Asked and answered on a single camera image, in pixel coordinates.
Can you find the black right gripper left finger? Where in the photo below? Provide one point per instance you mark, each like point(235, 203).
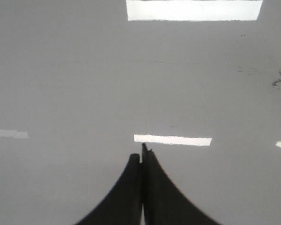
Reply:
point(123, 204)

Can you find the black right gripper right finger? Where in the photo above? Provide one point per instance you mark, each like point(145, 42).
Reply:
point(163, 202)

